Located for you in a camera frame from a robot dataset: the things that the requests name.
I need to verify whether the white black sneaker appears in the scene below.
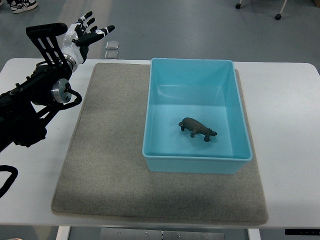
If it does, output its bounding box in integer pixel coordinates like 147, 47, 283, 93
6, 0, 38, 14

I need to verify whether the brown toy hippo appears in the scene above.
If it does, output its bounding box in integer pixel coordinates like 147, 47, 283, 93
178, 117, 218, 142

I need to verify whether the blue plastic box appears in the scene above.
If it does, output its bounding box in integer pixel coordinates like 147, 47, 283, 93
142, 58, 253, 174

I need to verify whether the upper clear floor tile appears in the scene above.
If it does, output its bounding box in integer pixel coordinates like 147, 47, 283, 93
105, 41, 119, 50

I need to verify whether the grey felt mat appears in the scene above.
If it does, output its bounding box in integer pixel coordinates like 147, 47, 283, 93
51, 63, 269, 225

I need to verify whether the black table control panel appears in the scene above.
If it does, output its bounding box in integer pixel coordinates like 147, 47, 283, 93
285, 228, 320, 236

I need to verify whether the black sleeved cable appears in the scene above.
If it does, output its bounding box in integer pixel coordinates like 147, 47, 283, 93
0, 164, 19, 199

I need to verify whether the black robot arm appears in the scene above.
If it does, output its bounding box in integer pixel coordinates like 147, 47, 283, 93
0, 23, 82, 150

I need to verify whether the right chair caster wheel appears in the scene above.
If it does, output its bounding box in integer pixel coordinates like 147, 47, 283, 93
274, 14, 282, 21

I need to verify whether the lower clear floor tile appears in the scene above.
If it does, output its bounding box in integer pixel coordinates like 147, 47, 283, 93
104, 51, 119, 60

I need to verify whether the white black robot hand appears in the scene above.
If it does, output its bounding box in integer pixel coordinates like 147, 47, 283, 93
61, 11, 115, 72

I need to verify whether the clear floor tile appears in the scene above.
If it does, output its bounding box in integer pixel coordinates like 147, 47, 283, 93
105, 41, 119, 50
104, 51, 119, 60

